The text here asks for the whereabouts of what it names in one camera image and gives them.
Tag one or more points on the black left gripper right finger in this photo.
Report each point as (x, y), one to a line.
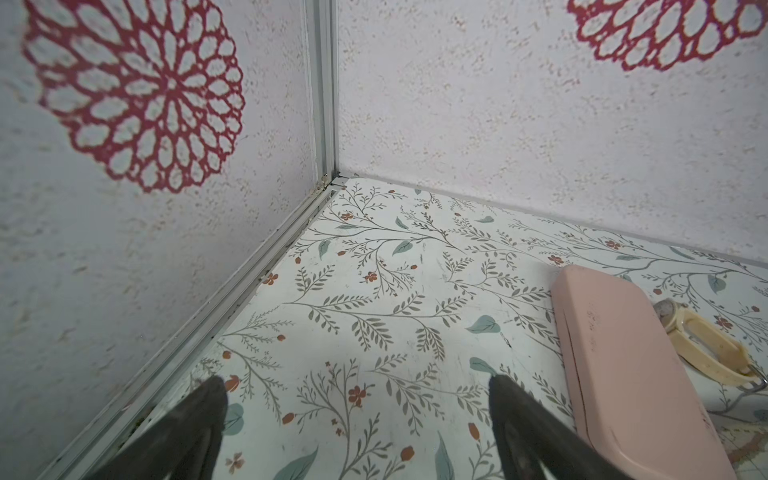
(532, 443)

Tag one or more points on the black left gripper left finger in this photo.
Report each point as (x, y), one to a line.
(183, 444)

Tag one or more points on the pink rectangular case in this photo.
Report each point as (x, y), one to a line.
(632, 399)

